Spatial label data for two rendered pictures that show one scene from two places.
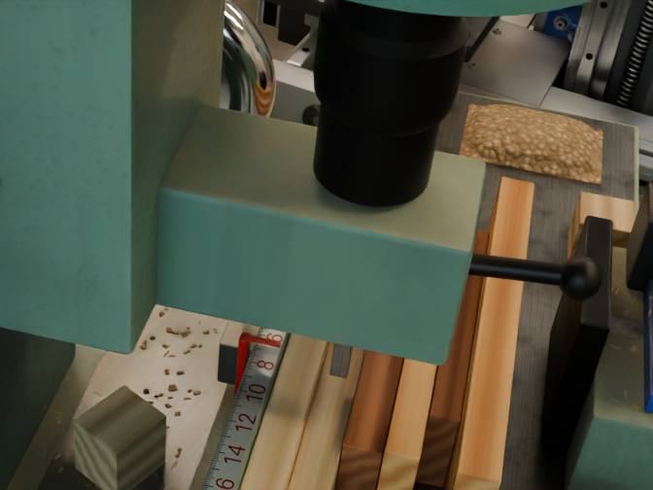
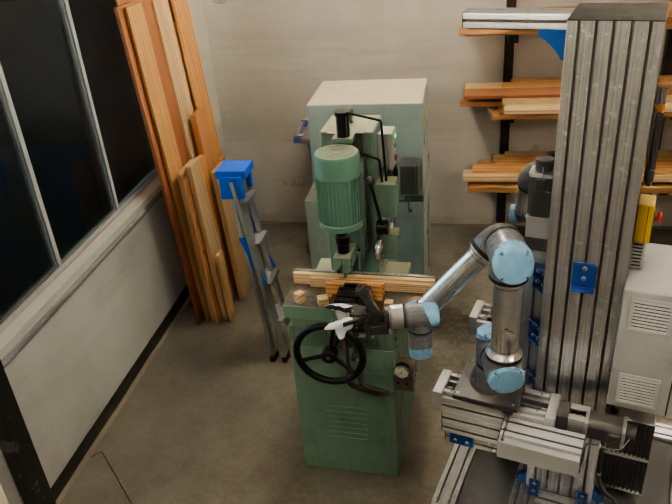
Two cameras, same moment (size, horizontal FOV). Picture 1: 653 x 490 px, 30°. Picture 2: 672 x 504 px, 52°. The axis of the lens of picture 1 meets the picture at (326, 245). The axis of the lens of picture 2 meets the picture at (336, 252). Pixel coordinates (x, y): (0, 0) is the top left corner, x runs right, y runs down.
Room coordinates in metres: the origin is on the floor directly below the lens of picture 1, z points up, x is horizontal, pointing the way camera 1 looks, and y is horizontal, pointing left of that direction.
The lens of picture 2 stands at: (0.77, -2.43, 2.42)
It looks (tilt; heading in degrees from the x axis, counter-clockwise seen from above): 29 degrees down; 99
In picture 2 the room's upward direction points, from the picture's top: 5 degrees counter-clockwise
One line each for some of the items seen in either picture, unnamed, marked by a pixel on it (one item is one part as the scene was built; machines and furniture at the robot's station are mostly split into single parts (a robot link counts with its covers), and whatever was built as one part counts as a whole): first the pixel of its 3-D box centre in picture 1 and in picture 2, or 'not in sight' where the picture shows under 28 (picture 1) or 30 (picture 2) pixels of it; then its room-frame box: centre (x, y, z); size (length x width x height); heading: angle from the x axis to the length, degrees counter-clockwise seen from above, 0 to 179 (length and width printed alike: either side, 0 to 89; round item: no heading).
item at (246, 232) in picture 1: (317, 242); (345, 258); (0.44, 0.00, 1.03); 0.14 x 0.07 x 0.09; 84
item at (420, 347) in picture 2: not in sight; (419, 338); (0.74, -0.66, 1.12); 0.11 x 0.08 x 0.11; 97
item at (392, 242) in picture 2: not in sight; (389, 243); (0.61, 0.15, 1.02); 0.09 x 0.07 x 0.12; 174
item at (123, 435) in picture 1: (120, 441); not in sight; (0.48, 0.11, 0.82); 0.04 x 0.04 x 0.04; 56
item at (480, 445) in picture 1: (488, 355); (353, 290); (0.47, -0.09, 0.94); 0.23 x 0.02 x 0.07; 174
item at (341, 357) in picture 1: (345, 334); not in sight; (0.43, -0.01, 0.97); 0.01 x 0.01 x 0.05; 84
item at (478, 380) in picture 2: not in sight; (492, 370); (0.99, -0.51, 0.87); 0.15 x 0.15 x 0.10
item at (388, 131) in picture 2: not in sight; (387, 148); (0.61, 0.29, 1.40); 0.10 x 0.06 x 0.16; 84
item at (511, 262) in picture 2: not in sight; (506, 315); (1.01, -0.64, 1.19); 0.15 x 0.12 x 0.55; 97
